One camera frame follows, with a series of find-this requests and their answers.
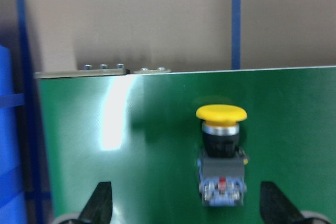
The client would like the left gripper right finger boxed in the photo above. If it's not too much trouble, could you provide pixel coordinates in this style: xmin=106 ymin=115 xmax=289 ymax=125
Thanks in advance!
xmin=259 ymin=181 xmax=333 ymax=224

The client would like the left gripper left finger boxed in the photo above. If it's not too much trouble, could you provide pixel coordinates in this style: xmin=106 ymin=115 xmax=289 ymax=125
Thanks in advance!
xmin=54 ymin=181 xmax=113 ymax=224

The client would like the yellow mushroom push button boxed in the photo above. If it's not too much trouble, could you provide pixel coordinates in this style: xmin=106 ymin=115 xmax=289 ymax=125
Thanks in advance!
xmin=196 ymin=104 xmax=249 ymax=207

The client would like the left blue plastic bin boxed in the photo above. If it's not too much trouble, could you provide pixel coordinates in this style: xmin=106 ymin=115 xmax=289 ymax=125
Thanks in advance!
xmin=1 ymin=46 xmax=27 ymax=223

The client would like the green conveyor belt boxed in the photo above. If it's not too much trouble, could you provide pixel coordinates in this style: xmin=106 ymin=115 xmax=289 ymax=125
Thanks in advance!
xmin=38 ymin=67 xmax=335 ymax=223

